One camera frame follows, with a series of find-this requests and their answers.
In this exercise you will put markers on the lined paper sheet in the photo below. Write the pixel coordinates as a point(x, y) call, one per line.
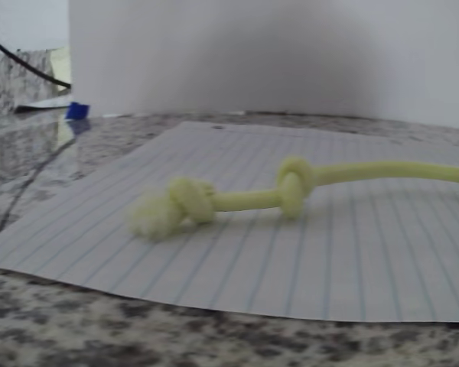
point(290, 267)

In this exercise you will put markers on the flat white sheet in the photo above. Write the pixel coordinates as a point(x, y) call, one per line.
point(42, 104)

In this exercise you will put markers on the pale yellow sticky note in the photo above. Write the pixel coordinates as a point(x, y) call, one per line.
point(61, 61)

